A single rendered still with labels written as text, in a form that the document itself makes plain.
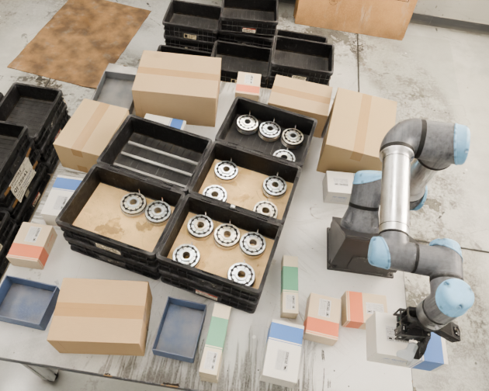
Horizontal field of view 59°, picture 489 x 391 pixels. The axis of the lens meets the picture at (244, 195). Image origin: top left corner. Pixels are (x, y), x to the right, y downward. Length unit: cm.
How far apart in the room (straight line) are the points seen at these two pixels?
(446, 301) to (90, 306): 112
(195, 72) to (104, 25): 203
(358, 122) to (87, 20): 280
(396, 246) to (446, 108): 287
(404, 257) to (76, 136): 148
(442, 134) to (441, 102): 262
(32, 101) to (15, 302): 148
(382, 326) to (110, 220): 108
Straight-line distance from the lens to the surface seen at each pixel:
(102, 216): 181
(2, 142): 266
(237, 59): 318
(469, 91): 419
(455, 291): 108
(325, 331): 169
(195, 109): 217
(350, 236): 163
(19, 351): 181
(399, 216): 116
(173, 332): 171
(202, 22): 350
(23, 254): 187
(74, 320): 161
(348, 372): 175
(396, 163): 125
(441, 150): 134
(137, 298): 160
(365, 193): 169
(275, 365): 160
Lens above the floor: 233
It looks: 55 degrees down
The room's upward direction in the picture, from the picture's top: 8 degrees clockwise
